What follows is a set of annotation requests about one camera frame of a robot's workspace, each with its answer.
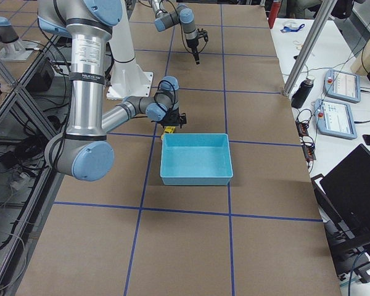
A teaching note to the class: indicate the upper teach pendant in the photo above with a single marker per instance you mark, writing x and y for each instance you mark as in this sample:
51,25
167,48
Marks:
342,85

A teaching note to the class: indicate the orange black usb hub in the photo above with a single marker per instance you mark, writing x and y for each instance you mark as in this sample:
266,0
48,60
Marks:
307,142

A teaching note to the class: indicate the black laptop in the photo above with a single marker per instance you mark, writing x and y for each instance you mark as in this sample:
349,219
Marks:
344,196

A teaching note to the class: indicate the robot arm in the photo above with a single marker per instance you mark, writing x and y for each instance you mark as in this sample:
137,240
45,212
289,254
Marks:
82,150
194,39

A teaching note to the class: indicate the white camera stand column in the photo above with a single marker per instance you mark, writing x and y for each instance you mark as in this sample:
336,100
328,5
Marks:
127,77

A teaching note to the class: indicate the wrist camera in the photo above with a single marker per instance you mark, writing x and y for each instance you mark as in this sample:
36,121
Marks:
182,119
202,34

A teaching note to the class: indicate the yellow beetle toy car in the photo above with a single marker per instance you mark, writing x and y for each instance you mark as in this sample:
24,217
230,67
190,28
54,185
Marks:
167,130

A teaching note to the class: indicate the lower teach pendant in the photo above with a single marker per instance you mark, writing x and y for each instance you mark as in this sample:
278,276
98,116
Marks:
334,119

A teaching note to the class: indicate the light blue plastic bin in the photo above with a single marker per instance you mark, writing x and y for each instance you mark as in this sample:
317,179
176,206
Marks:
196,159

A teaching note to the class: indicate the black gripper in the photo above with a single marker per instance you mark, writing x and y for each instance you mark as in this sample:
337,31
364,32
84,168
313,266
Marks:
172,118
193,49

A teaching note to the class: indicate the blue lanyard badge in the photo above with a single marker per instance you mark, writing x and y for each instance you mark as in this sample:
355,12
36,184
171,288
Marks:
291,26

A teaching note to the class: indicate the teach pendant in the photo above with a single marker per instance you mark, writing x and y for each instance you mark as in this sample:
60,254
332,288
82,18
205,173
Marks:
342,85
334,119

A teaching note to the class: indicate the black water bottle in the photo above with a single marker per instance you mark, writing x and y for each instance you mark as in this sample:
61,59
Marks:
300,96

